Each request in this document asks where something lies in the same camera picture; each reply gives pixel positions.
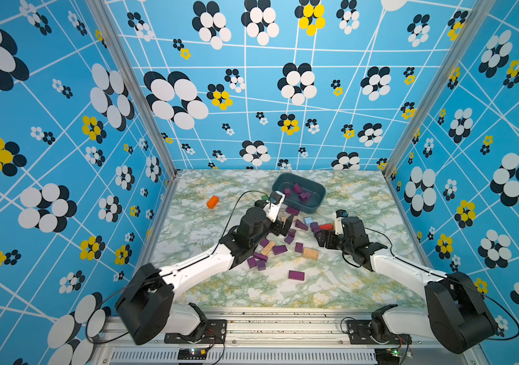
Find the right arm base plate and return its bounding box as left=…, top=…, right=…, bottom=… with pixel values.
left=341, top=317, right=412, bottom=347

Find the orange brick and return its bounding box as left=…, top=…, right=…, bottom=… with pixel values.
left=207, top=196, right=220, bottom=209

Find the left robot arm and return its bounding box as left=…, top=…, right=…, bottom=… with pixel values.
left=115, top=206, right=294, bottom=345

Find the purple brick beside bin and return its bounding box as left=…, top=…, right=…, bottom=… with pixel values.
left=286, top=206, right=300, bottom=215

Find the aluminium front rail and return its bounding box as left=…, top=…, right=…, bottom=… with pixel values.
left=90, top=308, right=488, bottom=364

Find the lone purple brick front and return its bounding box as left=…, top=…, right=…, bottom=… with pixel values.
left=288, top=270, right=305, bottom=281

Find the purple wedge brick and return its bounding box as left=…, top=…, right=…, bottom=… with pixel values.
left=295, top=220, right=309, bottom=231

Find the natural wood slanted brick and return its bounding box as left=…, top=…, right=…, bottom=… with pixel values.
left=260, top=241, right=275, bottom=256

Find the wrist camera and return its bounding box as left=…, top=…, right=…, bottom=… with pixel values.
left=332, top=209, right=349, bottom=235
left=267, top=191, right=286, bottom=222

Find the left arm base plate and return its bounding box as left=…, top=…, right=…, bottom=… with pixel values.
left=164, top=319, right=227, bottom=345

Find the red rectangular brick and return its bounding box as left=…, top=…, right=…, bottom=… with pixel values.
left=319, top=224, right=334, bottom=231

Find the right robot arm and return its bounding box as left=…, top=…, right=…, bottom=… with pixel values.
left=314, top=217, right=498, bottom=354

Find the natural wood large brick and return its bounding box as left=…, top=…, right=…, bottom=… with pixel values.
left=302, top=248, right=320, bottom=260

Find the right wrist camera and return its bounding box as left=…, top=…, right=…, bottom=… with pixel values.
left=332, top=209, right=349, bottom=235

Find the purple long brick centre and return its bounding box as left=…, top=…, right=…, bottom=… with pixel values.
left=272, top=246, right=288, bottom=256

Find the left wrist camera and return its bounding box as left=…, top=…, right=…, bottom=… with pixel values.
left=267, top=191, right=286, bottom=222

